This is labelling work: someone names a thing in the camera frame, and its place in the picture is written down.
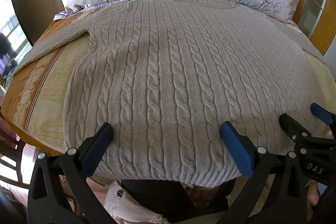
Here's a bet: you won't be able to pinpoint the dark wooden chair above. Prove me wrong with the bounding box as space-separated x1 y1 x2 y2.
0 109 34 185

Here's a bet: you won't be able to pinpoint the person's right hand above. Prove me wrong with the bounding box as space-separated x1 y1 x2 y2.
306 179 322 207

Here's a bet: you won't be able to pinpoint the yellow patterned bed sheet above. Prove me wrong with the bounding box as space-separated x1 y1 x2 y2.
0 8 336 159

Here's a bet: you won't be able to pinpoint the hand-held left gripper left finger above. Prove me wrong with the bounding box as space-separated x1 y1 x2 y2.
28 122 124 224

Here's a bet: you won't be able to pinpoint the glass window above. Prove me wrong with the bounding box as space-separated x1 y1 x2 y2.
0 0 29 78

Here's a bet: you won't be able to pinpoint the person's dark pants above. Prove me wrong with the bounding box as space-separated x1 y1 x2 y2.
121 178 229 224

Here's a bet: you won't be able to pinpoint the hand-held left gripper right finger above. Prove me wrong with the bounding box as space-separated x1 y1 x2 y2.
220 121 310 224

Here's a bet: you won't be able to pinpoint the wooden headboard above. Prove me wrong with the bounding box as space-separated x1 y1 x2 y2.
293 0 336 57

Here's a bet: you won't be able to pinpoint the beige cable-knit sweater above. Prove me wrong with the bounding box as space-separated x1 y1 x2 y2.
10 0 328 186

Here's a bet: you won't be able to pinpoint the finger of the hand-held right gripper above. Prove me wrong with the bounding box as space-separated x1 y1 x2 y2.
279 113 315 146
310 103 336 126

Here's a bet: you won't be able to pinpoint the person's white snap-button jacket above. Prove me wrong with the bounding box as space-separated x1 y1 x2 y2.
104 180 171 224

